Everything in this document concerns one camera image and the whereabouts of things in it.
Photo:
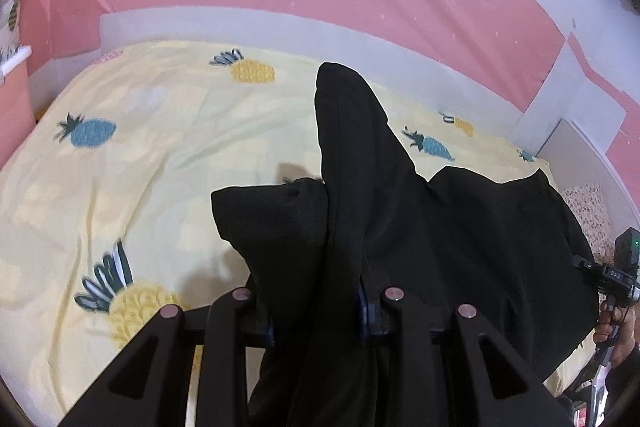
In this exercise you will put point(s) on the white headboard panel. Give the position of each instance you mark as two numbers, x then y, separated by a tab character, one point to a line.
575	161

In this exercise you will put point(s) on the floral patterned pillow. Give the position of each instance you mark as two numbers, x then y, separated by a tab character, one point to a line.
590	210

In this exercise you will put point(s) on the yellow pineapple print bedsheet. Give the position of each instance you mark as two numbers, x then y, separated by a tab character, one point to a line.
105	212

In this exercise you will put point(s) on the person's right hand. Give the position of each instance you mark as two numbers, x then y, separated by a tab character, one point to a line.
620	323

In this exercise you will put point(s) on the large black garment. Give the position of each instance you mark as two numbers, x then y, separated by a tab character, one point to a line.
505	248

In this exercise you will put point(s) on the white bed frame rail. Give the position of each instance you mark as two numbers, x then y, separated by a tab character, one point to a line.
426	80

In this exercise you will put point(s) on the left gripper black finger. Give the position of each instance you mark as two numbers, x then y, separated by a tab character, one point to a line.
373	283

